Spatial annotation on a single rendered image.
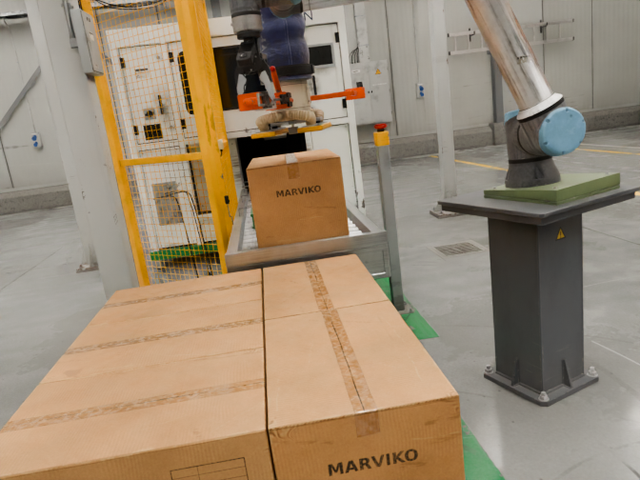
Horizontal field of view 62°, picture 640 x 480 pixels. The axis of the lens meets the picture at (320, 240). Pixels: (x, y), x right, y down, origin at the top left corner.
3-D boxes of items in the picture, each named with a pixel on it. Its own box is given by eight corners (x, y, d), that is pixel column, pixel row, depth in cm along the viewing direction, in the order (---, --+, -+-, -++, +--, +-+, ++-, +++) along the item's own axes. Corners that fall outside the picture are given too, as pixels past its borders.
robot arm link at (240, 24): (256, 12, 158) (225, 18, 160) (258, 30, 159) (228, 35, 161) (264, 17, 167) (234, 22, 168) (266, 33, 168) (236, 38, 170)
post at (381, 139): (390, 309, 305) (372, 132, 282) (402, 307, 306) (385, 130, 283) (393, 312, 299) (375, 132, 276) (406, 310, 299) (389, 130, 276)
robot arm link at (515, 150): (540, 152, 202) (535, 105, 198) (563, 152, 185) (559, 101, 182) (501, 159, 201) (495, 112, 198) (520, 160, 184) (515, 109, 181)
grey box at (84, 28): (95, 76, 283) (82, 16, 276) (106, 75, 283) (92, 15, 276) (84, 73, 263) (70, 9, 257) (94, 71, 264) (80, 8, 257)
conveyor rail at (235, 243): (245, 210, 456) (241, 189, 451) (250, 210, 456) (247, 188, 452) (231, 298, 232) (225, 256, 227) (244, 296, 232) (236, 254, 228)
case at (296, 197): (263, 231, 290) (251, 158, 281) (336, 221, 292) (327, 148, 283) (260, 260, 232) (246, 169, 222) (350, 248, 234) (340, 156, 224)
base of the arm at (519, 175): (524, 179, 209) (521, 154, 207) (570, 177, 193) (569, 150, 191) (494, 189, 198) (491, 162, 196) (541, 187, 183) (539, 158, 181)
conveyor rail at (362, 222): (319, 200, 461) (316, 178, 457) (325, 199, 461) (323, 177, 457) (378, 275, 237) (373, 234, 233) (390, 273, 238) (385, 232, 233)
